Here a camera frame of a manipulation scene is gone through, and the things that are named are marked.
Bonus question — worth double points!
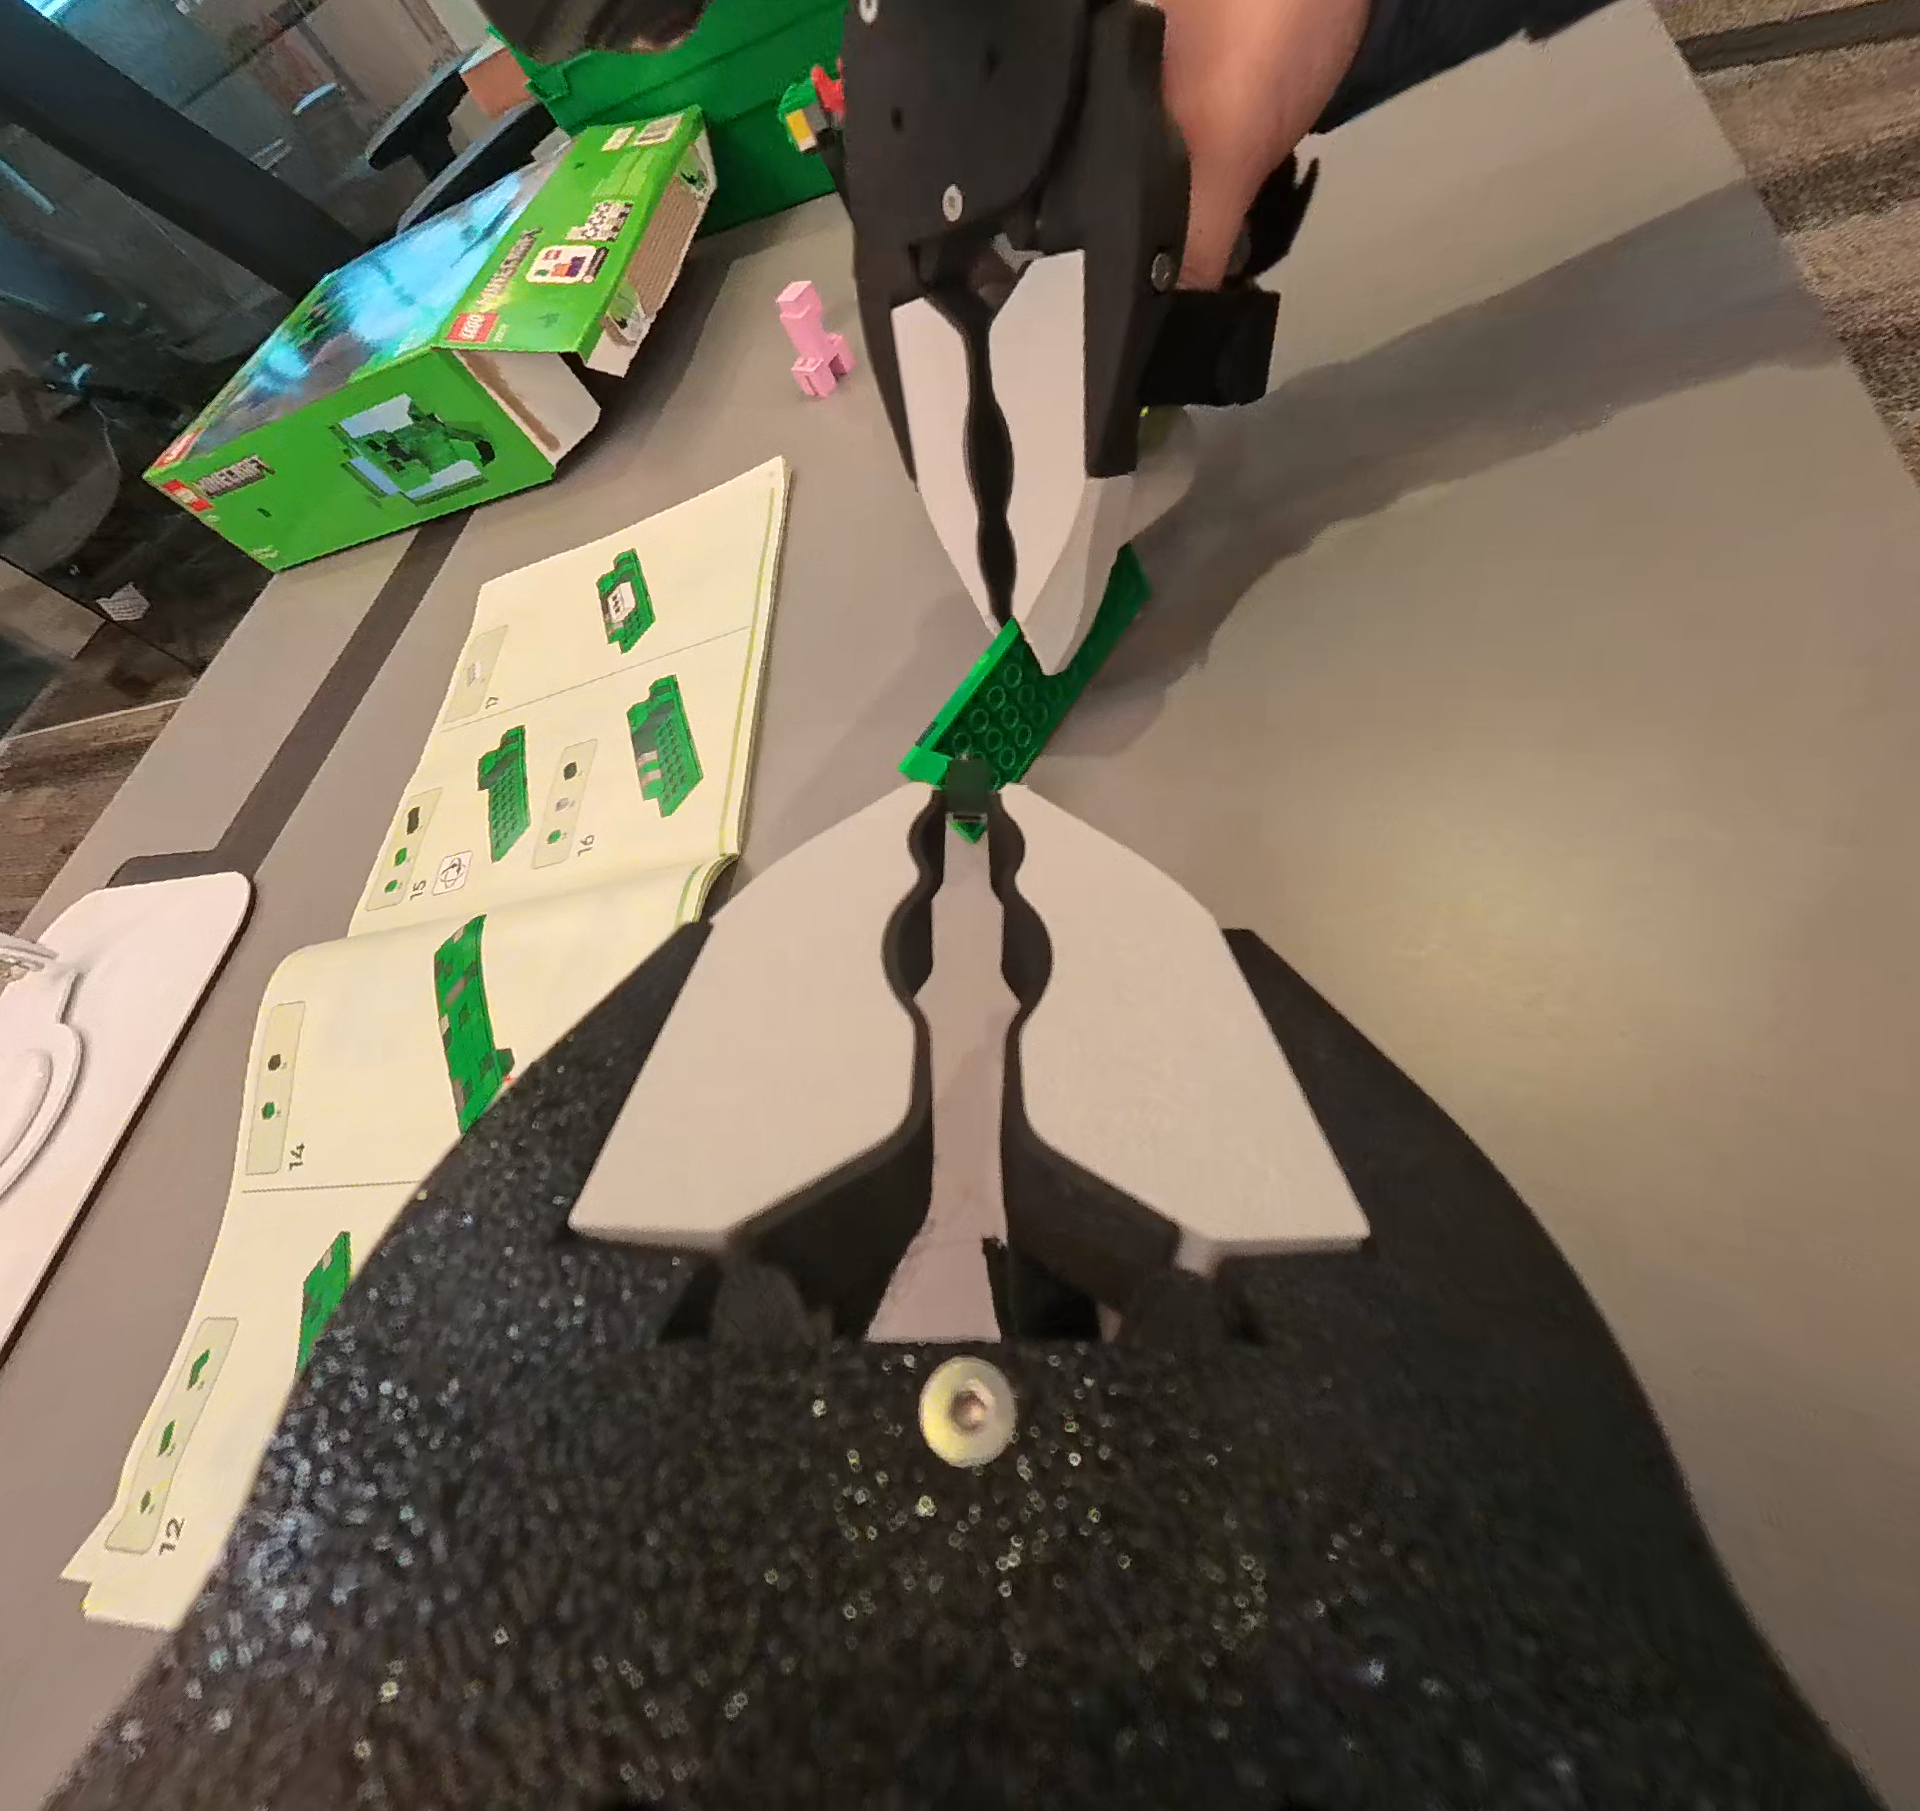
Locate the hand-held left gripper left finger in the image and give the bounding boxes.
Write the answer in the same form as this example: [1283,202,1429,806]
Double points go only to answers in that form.
[570,786,940,1262]

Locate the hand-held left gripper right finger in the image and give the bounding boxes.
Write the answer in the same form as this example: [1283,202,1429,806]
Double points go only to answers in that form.
[996,786,1373,1266]

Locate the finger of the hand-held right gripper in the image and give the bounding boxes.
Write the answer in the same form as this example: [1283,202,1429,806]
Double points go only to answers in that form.
[887,294,1025,632]
[993,248,1198,662]

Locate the green brick plate assembly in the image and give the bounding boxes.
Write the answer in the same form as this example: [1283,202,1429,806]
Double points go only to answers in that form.
[896,544,1158,796]

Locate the grey desk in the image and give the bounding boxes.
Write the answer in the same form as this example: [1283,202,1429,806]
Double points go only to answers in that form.
[0,0,1920,1811]

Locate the person's right hand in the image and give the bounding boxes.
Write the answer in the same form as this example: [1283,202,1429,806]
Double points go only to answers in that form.
[1123,0,1377,290]

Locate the pink brick pig figure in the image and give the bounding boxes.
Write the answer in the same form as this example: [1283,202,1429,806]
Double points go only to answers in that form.
[773,282,857,400]

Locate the black brick tower model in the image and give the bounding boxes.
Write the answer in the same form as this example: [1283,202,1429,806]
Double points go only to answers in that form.
[779,65,857,166]

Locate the green plastic bin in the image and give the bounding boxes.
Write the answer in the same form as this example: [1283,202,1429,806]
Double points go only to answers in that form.
[516,0,880,246]

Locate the open building instruction booklet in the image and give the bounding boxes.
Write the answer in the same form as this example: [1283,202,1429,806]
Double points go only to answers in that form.
[60,456,792,1634]

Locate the black office chair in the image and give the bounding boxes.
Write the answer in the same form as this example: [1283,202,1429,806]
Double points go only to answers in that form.
[363,73,485,186]

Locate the green toy set box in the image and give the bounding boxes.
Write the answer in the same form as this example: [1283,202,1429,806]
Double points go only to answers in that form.
[142,106,714,576]

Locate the black board on white stand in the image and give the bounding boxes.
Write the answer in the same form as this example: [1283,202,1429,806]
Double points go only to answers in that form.
[0,870,257,1356]

